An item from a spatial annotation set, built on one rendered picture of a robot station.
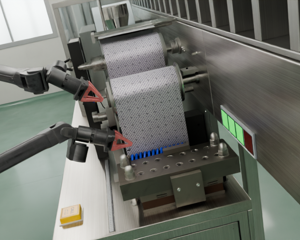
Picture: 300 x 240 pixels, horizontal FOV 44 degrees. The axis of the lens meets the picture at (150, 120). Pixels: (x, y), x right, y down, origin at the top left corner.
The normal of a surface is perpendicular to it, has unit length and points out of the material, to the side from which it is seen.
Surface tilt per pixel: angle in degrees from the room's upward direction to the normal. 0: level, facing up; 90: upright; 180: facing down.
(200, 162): 0
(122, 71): 92
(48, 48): 90
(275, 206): 0
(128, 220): 0
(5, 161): 79
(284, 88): 90
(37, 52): 90
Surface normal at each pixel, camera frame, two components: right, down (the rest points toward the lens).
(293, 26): -0.97, 0.23
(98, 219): -0.19, -0.92
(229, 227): 0.14, 0.32
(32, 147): 0.41, 0.05
